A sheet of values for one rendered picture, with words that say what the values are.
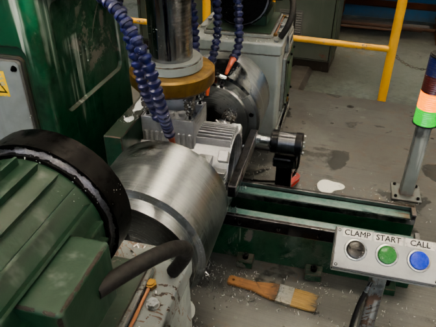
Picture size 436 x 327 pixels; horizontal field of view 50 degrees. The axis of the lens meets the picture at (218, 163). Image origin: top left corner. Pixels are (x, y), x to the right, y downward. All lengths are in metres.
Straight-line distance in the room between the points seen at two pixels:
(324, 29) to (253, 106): 3.04
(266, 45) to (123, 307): 0.99
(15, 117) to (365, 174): 1.00
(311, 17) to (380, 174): 2.80
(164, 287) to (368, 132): 1.24
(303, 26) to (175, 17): 3.32
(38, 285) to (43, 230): 0.06
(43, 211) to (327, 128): 1.36
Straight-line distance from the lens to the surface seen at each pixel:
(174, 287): 0.61
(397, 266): 0.83
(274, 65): 1.42
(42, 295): 0.42
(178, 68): 0.95
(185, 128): 1.00
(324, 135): 1.67
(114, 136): 0.96
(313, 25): 4.19
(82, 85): 1.06
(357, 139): 1.67
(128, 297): 0.59
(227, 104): 1.19
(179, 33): 0.94
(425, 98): 1.28
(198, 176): 0.84
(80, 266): 0.44
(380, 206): 1.18
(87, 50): 1.07
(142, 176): 0.79
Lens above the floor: 1.62
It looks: 33 degrees down
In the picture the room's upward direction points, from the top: straight up
